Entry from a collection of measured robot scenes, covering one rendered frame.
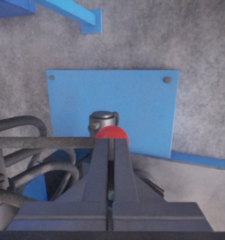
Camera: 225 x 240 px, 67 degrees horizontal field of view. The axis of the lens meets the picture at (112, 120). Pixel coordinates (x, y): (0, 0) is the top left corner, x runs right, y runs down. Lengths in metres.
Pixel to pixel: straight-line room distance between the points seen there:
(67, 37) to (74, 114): 0.52
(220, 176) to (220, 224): 0.31
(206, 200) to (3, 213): 1.05
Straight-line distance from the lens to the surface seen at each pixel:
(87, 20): 1.12
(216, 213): 1.25
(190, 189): 1.15
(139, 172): 1.09
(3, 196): 0.23
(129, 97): 1.00
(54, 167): 0.41
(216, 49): 1.10
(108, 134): 0.16
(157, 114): 0.99
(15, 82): 1.65
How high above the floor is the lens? 1.08
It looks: 64 degrees down
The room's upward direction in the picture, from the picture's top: 128 degrees counter-clockwise
